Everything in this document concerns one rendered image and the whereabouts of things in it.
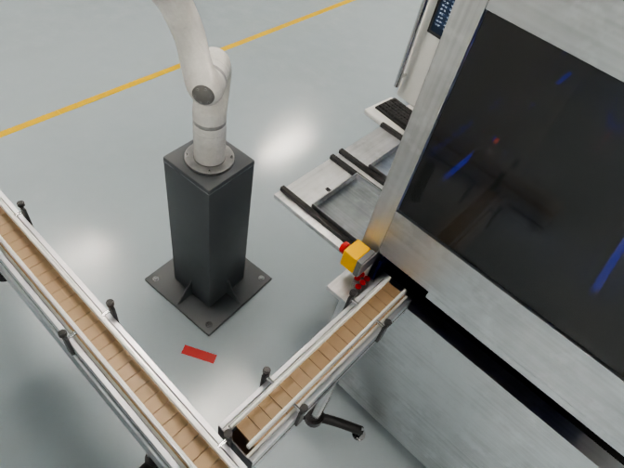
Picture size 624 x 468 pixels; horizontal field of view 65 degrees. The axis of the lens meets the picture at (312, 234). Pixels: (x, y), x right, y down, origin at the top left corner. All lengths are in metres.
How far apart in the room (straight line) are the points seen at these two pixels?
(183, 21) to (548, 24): 1.01
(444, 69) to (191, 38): 0.80
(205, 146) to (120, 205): 1.23
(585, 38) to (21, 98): 3.37
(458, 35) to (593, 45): 0.26
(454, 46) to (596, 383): 0.89
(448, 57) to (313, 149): 2.32
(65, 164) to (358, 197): 1.95
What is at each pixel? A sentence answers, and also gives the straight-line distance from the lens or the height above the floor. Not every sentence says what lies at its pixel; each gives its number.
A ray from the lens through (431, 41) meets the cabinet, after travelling 2.42.
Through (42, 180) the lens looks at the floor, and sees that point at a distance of 3.21.
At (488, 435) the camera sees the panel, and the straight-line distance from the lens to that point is 1.87.
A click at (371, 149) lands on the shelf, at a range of 2.11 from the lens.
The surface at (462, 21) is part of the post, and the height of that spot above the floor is 1.76.
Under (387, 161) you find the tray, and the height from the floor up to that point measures 0.88.
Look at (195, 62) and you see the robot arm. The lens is 1.64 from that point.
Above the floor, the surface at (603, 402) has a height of 1.10.
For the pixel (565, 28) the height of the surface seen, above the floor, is 1.83.
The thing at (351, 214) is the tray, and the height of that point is 0.88.
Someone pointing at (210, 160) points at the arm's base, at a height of 0.91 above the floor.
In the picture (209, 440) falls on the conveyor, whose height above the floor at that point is 0.97.
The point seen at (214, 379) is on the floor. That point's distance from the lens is 2.38.
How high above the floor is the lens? 2.20
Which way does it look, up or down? 50 degrees down
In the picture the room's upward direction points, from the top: 14 degrees clockwise
